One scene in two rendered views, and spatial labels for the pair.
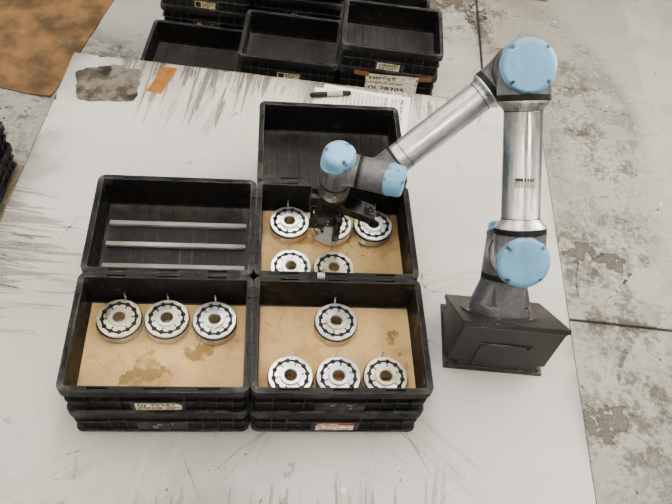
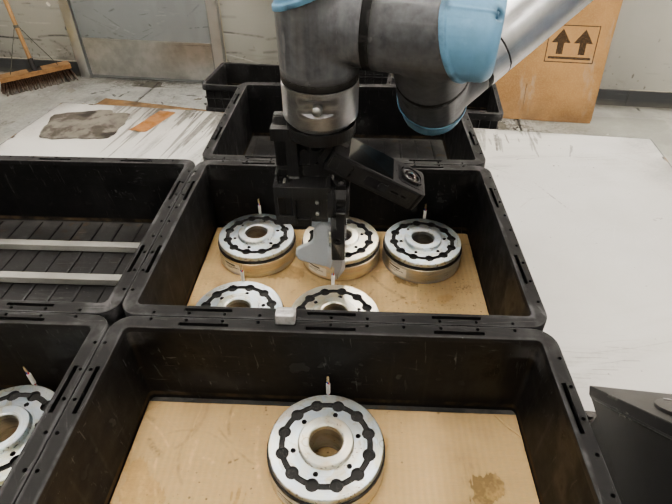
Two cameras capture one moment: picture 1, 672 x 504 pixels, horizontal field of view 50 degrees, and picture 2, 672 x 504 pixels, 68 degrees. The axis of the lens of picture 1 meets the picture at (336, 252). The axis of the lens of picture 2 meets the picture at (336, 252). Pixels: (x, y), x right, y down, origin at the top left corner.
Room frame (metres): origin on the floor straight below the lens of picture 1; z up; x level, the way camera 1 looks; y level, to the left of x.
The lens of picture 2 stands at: (0.66, -0.09, 1.26)
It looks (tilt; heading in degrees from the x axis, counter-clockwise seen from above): 39 degrees down; 13
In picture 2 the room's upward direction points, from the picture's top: straight up
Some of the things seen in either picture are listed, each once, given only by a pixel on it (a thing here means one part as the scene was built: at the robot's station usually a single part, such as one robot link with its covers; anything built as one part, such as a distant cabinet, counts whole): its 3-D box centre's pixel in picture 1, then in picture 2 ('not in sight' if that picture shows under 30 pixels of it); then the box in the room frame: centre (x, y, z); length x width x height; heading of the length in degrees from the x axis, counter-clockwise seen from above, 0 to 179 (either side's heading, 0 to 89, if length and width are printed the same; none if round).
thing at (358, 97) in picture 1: (361, 111); not in sight; (1.80, -0.01, 0.70); 0.33 x 0.23 x 0.01; 94
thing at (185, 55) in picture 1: (196, 68); not in sight; (2.37, 0.73, 0.26); 0.40 x 0.30 x 0.23; 94
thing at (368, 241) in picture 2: (332, 224); (340, 239); (1.18, 0.02, 0.86); 0.10 x 0.10 x 0.01
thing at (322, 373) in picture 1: (338, 376); not in sight; (0.74, -0.05, 0.86); 0.10 x 0.10 x 0.01
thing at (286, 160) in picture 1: (329, 157); (344, 152); (1.41, 0.06, 0.87); 0.40 x 0.30 x 0.11; 100
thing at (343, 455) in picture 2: (336, 320); (325, 442); (0.89, -0.03, 0.86); 0.05 x 0.05 x 0.01
